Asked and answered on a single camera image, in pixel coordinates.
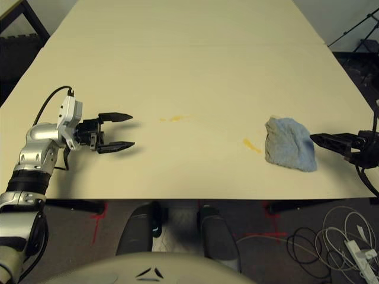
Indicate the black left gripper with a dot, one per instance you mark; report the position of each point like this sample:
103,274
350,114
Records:
87,134

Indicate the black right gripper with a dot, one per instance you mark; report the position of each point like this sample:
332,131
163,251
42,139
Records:
367,148

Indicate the blue grey rag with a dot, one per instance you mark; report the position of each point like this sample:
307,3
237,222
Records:
288,145

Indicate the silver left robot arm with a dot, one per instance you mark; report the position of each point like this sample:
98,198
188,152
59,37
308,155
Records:
32,142

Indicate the long yellow liquid spill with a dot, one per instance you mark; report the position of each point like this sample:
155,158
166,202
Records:
176,118

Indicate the black table foot bar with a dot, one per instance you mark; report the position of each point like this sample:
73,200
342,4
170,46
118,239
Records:
77,205
311,204

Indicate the short yellow liquid spill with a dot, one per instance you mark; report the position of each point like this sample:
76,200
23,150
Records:
251,144

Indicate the grey robot left leg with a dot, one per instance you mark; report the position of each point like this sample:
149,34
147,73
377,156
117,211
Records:
136,233

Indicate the grey robot leg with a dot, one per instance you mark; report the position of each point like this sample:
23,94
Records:
219,236
136,233

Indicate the black tripod stand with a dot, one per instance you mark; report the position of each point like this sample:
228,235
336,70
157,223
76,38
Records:
362,41

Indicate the white power strip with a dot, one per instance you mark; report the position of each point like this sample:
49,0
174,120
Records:
359,256

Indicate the black foam puzzle mats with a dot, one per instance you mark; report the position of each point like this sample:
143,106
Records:
17,53

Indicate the grey robot torso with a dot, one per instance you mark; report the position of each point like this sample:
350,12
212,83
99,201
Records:
148,270

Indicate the grey robot right leg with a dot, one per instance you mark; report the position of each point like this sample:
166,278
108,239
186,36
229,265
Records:
219,236

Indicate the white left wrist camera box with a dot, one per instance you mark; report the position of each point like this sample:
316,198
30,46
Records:
69,115

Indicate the beige side table black frame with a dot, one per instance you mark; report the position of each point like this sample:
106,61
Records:
9,7

